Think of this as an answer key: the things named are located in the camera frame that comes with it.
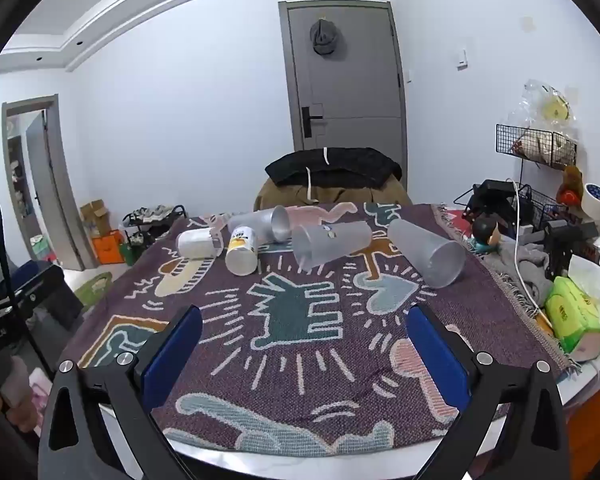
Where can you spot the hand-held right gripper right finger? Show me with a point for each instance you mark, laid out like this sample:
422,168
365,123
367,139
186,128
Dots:
437,355

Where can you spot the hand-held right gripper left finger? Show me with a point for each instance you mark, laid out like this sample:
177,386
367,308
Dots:
172,355

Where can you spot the large frosted grey cup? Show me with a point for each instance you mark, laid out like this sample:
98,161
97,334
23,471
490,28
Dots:
427,252

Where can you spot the white cup with lid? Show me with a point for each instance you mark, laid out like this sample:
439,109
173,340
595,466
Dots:
196,243

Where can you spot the white cup with yellow print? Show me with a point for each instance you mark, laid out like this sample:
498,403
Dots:
242,251

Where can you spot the clear cup with sticker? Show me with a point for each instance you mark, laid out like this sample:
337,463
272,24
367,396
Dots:
330,243

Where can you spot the small frosted grey cup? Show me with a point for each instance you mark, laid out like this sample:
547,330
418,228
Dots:
262,222

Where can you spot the person's left hand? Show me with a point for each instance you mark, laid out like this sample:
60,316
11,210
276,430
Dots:
17,390

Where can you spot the orange box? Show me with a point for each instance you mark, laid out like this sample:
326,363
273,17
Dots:
107,249

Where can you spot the grey cloth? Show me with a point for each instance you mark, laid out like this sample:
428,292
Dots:
527,265

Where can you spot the printed woven blanket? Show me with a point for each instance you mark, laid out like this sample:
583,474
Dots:
300,360

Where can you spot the black shoe rack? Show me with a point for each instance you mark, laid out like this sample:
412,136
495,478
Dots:
152,225

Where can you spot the small doll figure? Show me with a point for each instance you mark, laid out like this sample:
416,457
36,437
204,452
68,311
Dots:
486,232

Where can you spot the green tissue pack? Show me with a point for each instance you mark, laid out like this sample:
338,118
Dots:
577,312

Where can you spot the cardboard box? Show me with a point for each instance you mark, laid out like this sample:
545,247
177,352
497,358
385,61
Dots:
95,217

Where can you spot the grey open door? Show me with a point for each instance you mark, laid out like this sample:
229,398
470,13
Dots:
45,180

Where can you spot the black desk device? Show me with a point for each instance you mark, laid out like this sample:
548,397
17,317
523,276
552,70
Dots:
570,245

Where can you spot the white paper tissue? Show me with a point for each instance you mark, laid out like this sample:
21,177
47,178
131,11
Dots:
595,275

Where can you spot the brown chair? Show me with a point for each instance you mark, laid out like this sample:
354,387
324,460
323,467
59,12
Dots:
340,194

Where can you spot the brown plush toy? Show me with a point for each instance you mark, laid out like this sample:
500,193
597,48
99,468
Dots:
571,185

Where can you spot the black jacket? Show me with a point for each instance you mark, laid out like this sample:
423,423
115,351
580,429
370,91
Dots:
330,165

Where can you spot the white tape roll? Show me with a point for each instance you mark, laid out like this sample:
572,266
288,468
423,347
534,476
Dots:
595,202

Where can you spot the black door lock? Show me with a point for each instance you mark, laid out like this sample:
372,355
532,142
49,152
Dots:
310,121

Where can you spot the clear plastic bag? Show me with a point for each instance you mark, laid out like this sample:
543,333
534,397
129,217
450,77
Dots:
550,105

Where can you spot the grey hat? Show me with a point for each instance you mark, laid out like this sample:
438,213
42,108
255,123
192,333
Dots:
325,37

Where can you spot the white light switch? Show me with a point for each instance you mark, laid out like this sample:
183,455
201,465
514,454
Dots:
462,58

